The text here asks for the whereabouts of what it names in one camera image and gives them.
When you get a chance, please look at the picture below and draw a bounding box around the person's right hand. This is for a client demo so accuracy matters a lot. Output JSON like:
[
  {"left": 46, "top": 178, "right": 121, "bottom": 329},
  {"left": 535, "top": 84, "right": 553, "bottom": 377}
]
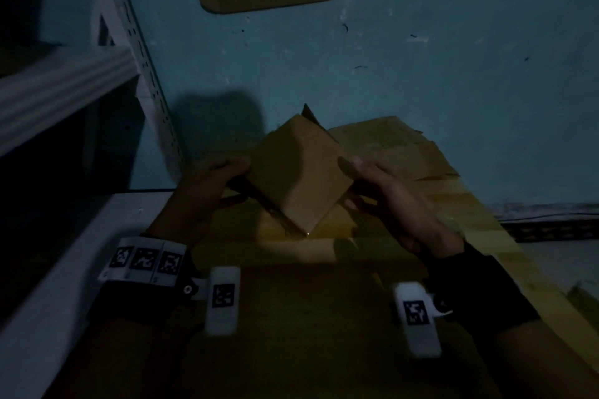
[{"left": 336, "top": 155, "right": 466, "bottom": 260}]

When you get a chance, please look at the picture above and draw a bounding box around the person's left hand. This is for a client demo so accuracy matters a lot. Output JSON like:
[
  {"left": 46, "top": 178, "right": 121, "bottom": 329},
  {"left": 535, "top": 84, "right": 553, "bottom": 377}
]
[{"left": 144, "top": 155, "right": 254, "bottom": 249}]

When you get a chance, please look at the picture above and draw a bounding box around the person's right forearm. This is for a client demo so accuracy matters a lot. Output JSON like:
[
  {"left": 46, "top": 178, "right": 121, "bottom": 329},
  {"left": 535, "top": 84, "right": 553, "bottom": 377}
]
[{"left": 485, "top": 318, "right": 599, "bottom": 399}]

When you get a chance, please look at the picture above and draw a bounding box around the person's left forearm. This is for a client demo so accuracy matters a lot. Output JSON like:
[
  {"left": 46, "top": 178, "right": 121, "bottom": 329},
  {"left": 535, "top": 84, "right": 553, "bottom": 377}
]
[{"left": 41, "top": 314, "right": 198, "bottom": 399}]

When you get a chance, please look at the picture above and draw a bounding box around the black left wristband with markers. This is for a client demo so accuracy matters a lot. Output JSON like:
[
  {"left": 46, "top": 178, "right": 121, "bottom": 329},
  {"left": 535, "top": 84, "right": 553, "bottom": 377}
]
[{"left": 87, "top": 235, "right": 198, "bottom": 321}]

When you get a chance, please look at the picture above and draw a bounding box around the black wristband with markers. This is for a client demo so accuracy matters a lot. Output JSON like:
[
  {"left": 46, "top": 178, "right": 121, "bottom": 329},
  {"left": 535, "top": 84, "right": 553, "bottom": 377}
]
[
  {"left": 87, "top": 235, "right": 198, "bottom": 321},
  {"left": 422, "top": 240, "right": 542, "bottom": 335}
]

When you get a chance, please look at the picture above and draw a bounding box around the black right wristband with markers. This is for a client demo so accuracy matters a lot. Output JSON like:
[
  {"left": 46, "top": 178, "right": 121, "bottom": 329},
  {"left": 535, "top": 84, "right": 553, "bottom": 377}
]
[{"left": 422, "top": 240, "right": 542, "bottom": 335}]

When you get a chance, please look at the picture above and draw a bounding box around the black patterned strip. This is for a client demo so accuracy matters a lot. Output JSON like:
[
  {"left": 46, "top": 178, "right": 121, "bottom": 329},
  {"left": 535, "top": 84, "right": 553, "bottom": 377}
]
[{"left": 490, "top": 201, "right": 599, "bottom": 245}]

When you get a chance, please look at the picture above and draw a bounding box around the white metal shelf rack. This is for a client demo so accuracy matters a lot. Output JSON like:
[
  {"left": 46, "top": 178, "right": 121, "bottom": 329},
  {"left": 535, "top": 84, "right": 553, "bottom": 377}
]
[{"left": 0, "top": 0, "right": 187, "bottom": 399}]

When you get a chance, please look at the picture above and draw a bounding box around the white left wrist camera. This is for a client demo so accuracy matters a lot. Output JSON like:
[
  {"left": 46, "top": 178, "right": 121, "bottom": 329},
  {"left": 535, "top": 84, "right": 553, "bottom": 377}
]
[{"left": 188, "top": 265, "right": 243, "bottom": 339}]

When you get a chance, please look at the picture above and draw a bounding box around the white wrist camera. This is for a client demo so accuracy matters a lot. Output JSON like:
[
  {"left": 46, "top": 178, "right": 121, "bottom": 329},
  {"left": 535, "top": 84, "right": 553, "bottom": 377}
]
[
  {"left": 391, "top": 281, "right": 455, "bottom": 361},
  {"left": 188, "top": 265, "right": 243, "bottom": 339}
]

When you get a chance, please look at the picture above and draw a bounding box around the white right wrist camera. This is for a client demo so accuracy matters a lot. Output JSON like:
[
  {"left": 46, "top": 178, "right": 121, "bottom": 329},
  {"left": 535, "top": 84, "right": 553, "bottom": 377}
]
[{"left": 391, "top": 281, "right": 455, "bottom": 361}]

